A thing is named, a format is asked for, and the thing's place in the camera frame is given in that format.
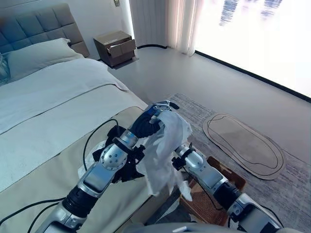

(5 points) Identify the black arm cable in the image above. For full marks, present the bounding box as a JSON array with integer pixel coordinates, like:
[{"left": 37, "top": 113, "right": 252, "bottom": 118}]
[
  {"left": 82, "top": 118, "right": 127, "bottom": 172},
  {"left": 0, "top": 197, "right": 67, "bottom": 233},
  {"left": 226, "top": 203, "right": 283, "bottom": 229}
]

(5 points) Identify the brown nightstand drawer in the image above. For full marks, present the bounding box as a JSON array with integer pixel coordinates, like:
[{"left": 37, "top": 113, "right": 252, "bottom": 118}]
[{"left": 107, "top": 38, "right": 137, "bottom": 59}]

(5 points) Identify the brown nightstand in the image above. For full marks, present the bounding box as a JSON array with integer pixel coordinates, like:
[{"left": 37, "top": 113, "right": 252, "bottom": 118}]
[{"left": 93, "top": 30, "right": 137, "bottom": 68}]

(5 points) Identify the bed with beige base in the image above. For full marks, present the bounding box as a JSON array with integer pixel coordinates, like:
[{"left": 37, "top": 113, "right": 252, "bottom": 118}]
[{"left": 0, "top": 36, "right": 176, "bottom": 233}]

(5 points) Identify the beige oval floor mat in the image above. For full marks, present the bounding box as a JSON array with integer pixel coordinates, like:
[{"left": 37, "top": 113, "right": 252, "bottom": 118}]
[{"left": 202, "top": 113, "right": 286, "bottom": 181}]

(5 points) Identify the large bright window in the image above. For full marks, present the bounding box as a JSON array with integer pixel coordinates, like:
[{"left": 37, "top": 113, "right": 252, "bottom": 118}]
[{"left": 193, "top": 0, "right": 311, "bottom": 98}]

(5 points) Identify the grey padded headboard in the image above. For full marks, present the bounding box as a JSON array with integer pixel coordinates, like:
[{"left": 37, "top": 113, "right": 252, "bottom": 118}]
[{"left": 0, "top": 2, "right": 90, "bottom": 59}]

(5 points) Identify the grey striped rug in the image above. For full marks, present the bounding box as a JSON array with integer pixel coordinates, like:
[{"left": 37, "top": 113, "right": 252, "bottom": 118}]
[{"left": 145, "top": 93, "right": 311, "bottom": 233}]

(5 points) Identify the brown woven basket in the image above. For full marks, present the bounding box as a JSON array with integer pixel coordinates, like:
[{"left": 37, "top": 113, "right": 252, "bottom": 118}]
[{"left": 179, "top": 156, "right": 246, "bottom": 219}]

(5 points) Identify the patterned blue-grey pillow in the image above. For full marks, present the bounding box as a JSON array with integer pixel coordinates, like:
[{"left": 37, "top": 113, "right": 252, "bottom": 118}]
[{"left": 0, "top": 51, "right": 12, "bottom": 86}]

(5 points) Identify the small white garment piece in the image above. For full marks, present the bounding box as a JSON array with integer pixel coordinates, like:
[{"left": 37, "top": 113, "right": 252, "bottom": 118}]
[{"left": 178, "top": 178, "right": 194, "bottom": 202}]

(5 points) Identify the white pillow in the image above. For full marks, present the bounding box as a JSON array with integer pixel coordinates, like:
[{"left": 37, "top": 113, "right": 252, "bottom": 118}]
[{"left": 4, "top": 37, "right": 85, "bottom": 81}]

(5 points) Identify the white duvet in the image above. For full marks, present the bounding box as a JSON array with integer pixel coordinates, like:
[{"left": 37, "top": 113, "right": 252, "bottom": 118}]
[{"left": 0, "top": 57, "right": 149, "bottom": 136}]

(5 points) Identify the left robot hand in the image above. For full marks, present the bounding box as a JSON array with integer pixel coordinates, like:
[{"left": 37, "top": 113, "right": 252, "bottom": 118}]
[{"left": 132, "top": 100, "right": 180, "bottom": 140}]

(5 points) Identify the sheer white curtain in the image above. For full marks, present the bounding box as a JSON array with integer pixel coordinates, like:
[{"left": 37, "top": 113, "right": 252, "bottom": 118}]
[{"left": 129, "top": 0, "right": 203, "bottom": 57}]

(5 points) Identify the grey robot torso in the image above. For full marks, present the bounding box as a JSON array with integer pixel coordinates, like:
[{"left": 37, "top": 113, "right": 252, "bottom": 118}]
[{"left": 126, "top": 221, "right": 288, "bottom": 233}]

